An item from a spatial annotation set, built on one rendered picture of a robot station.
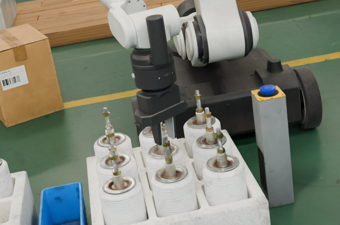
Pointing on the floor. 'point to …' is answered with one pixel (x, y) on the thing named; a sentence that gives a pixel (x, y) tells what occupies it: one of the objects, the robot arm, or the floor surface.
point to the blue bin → (62, 206)
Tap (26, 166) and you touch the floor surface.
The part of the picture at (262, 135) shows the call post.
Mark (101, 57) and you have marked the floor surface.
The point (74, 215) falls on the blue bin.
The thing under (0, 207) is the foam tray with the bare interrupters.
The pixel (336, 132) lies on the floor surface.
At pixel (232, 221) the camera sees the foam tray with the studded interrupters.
